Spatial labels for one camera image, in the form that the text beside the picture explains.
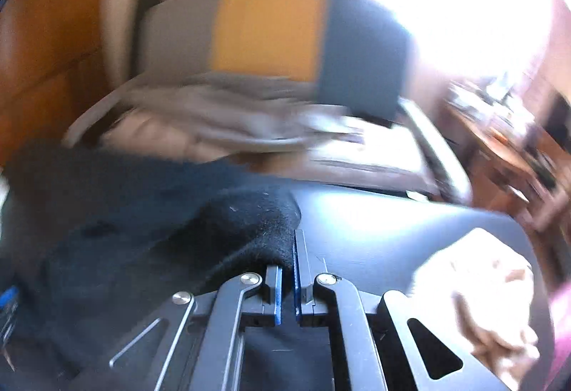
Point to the beige garment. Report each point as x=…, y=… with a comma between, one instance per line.
x=480, y=290

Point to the black knit sweater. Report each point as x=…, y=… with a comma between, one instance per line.
x=95, y=241

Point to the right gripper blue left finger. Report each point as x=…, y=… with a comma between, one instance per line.
x=272, y=293

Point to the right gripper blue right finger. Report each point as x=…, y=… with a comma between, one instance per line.
x=309, y=311

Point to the grey hoodie on chair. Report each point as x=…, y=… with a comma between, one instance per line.
x=244, y=112

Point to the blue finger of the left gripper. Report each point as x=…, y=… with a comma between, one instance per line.
x=9, y=302

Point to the wooden wardrobe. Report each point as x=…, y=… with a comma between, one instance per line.
x=51, y=67

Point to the grey orange black chair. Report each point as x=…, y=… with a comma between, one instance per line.
x=353, y=51

